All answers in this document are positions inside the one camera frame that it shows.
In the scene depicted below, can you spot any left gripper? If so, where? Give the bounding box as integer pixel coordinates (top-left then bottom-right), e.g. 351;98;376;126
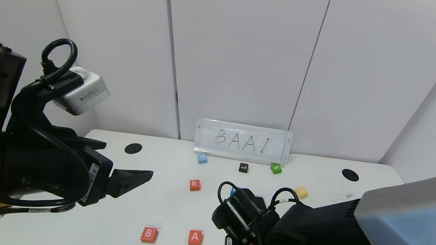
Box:
41;132;157;215

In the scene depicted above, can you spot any orange B letter block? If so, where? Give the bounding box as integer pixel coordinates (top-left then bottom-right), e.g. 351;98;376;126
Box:
139;226;160;244

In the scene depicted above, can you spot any orange A letter block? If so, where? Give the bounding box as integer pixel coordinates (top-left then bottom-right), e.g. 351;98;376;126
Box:
186;229;205;245

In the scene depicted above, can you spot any white BAAI sign board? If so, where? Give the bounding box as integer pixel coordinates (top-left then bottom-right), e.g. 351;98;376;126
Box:
193;117;294;167

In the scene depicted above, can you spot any black table grommet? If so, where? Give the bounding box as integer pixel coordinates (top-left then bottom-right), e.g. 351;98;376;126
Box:
341;168;361;182
124;142;143;156

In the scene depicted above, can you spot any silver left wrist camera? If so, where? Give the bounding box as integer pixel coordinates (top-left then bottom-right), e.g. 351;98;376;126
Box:
51;64;114;120

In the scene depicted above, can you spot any black right camera cable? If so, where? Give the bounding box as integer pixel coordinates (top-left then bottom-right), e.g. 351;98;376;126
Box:
215;179;302;218

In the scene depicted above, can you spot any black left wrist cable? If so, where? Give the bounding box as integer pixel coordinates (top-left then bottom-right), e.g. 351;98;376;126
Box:
0;33;109;215

